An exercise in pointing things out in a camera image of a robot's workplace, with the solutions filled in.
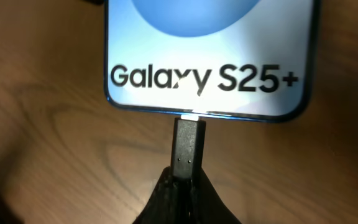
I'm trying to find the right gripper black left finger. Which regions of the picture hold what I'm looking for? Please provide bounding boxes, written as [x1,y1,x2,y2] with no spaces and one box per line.
[133,167,185,224]

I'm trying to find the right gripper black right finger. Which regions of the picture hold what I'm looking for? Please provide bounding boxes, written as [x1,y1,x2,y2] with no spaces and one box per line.
[190,169,241,224]

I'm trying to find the black charger cable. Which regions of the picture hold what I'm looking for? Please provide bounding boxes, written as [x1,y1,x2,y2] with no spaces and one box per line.
[170,113,206,181]

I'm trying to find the blue Galaxy smartphone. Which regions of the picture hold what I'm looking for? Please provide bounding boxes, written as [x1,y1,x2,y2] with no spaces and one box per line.
[104,0,321,122]

